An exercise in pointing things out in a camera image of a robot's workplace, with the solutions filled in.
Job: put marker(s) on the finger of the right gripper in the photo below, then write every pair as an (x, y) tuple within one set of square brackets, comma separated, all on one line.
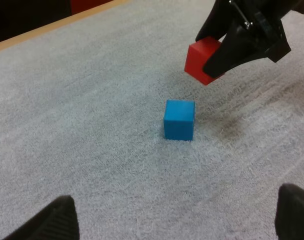
[(242, 47), (212, 20)]

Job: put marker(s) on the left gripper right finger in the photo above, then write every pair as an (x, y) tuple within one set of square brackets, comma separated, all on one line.
[(294, 212)]

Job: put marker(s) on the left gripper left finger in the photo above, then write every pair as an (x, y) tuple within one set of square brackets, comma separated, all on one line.
[(52, 222)]

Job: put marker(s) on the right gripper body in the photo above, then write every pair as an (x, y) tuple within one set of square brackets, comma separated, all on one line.
[(264, 6)]

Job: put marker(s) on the red cube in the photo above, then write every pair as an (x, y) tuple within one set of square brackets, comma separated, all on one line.
[(195, 61)]

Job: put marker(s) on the blue cube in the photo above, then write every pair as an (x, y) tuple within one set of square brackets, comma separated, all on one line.
[(179, 120)]

